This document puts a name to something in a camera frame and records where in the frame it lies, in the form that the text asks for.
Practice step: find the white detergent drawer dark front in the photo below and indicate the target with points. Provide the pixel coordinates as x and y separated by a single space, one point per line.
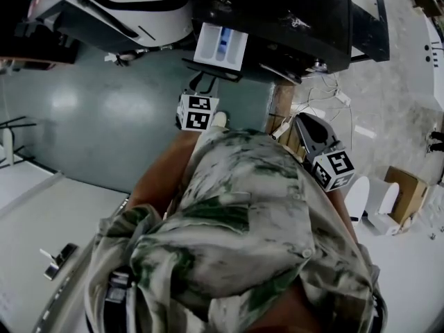
211 47

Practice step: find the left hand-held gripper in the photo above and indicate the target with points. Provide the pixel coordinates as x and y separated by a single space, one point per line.
197 113

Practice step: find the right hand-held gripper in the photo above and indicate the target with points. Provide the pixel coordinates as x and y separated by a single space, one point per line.
333 168

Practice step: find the white power strip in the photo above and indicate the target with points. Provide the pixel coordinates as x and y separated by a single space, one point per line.
281 130

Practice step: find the white toilet unit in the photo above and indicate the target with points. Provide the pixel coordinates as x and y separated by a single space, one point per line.
385 200

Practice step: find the person's white shoe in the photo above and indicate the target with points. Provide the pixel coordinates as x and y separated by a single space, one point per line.
219 119

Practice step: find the green white patterned shirt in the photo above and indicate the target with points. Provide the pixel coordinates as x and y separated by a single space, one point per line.
243 203

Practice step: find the person's right forearm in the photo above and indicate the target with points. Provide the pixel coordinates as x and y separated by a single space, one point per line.
341 206

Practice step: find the brown cardboard box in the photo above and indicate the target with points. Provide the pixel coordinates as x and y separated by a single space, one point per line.
406 189

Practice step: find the person's left forearm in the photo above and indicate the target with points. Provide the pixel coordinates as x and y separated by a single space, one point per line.
163 172

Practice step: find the white door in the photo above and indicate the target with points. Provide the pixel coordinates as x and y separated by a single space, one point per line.
52 213

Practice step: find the black frame sink stand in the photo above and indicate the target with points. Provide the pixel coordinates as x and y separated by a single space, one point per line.
381 30

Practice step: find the white bathtub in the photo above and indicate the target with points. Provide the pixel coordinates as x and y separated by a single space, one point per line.
428 82

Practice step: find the white power adapter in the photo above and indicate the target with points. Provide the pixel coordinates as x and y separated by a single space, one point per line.
343 98

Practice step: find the white chair black legs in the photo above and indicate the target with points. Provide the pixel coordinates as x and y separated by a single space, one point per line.
7 144

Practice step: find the dark grey washing machine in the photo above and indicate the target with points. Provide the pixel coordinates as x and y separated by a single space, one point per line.
277 19

